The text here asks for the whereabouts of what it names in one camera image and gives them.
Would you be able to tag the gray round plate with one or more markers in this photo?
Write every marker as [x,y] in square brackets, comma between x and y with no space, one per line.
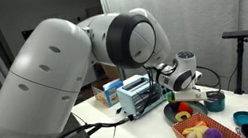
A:
[198,109]

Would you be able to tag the black stand with bar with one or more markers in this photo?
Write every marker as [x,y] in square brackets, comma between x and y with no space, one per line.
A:
[241,34]

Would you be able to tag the gray curtain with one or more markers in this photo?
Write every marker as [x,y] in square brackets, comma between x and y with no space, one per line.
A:
[189,17]

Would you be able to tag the yellow plush banana toy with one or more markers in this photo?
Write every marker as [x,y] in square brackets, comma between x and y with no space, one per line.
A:
[202,132]

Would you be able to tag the orange toy fruit slice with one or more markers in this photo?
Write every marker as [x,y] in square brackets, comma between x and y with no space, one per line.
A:
[199,124]

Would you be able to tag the red checkered cardboard basket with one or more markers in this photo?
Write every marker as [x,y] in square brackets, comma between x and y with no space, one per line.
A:
[180,136]

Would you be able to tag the light blue toy toaster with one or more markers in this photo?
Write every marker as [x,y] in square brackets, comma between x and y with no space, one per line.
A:
[132,101]

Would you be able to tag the teal toy pot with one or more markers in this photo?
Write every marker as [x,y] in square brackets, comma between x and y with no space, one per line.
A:
[216,104]

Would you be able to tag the purple plush toy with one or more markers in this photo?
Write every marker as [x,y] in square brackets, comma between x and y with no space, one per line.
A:
[212,137]

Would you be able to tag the red-orange plush ball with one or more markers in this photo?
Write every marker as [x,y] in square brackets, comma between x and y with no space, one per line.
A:
[184,107]

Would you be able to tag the blue white cardboard carton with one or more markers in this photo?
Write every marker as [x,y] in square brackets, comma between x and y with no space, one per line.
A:
[114,92]

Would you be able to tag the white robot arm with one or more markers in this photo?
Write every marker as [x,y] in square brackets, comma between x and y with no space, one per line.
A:
[47,75]

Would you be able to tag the brown cardboard box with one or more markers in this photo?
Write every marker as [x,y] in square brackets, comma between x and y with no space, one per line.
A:
[111,71]

